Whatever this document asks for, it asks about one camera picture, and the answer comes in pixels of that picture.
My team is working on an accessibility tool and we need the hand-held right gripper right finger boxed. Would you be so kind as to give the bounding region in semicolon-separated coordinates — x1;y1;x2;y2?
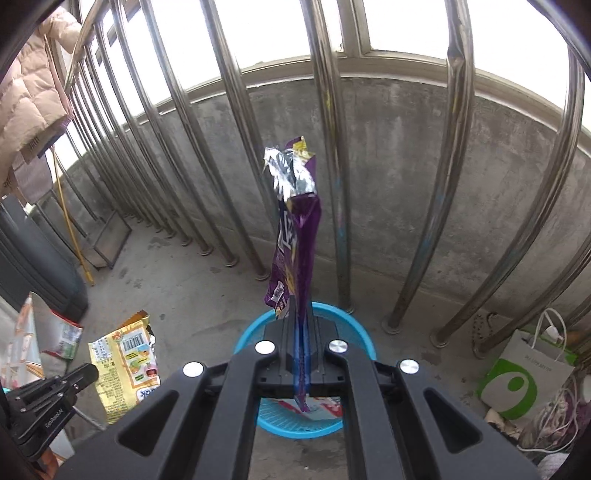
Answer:
302;308;541;480

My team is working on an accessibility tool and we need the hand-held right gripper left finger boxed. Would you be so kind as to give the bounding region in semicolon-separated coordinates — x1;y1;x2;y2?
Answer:
55;309;301;480

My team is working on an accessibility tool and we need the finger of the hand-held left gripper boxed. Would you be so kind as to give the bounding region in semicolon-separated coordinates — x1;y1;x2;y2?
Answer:
11;362;100;412

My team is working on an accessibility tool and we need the yellow snack packet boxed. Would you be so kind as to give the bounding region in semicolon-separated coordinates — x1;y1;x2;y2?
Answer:
88;310;162;425

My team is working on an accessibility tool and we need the blue plastic basket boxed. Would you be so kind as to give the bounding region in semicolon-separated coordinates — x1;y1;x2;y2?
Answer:
233;302;377;439

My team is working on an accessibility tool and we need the purple snack bag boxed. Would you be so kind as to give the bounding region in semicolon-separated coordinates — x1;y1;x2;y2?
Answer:
262;136;321;414

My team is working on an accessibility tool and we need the silver green snack packet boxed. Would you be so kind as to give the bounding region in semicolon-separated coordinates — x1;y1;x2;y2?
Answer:
44;308;85;361

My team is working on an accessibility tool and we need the fruit print tablecloth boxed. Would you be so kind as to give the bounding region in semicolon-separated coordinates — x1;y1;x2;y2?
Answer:
0;292;77;467

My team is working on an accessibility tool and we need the grey metal rack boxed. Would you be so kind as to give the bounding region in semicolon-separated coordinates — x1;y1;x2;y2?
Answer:
34;185;132;271

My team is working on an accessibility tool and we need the patterned shoe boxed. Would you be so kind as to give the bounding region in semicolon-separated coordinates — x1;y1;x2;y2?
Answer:
471;311;502;358

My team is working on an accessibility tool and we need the white green paper bag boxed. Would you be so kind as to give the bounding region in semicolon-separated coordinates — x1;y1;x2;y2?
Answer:
475;330;580;423

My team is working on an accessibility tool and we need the metal window railing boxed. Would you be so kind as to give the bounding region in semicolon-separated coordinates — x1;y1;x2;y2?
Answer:
28;0;591;361

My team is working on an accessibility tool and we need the beige puffer jacket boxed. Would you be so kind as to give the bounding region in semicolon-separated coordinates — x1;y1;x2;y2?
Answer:
0;7;84;204

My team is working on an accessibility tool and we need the yellow broom handle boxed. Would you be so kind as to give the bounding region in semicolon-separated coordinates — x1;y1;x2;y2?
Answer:
53;148;95;284

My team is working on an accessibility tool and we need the white charger cable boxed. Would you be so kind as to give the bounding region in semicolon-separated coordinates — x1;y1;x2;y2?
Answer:
522;308;578;453

